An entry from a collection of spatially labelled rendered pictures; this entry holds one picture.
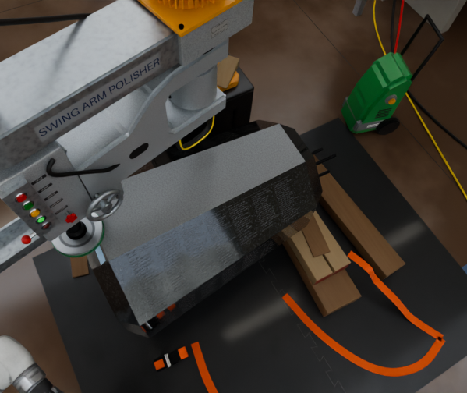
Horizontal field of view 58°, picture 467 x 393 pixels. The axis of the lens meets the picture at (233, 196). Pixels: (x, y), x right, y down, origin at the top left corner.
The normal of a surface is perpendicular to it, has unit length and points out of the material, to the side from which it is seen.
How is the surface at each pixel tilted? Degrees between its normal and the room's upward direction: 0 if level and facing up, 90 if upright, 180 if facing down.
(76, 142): 4
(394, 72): 34
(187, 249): 45
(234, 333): 0
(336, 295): 0
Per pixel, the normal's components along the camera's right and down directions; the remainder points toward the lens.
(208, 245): 0.39, 0.23
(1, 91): 0.05, -0.45
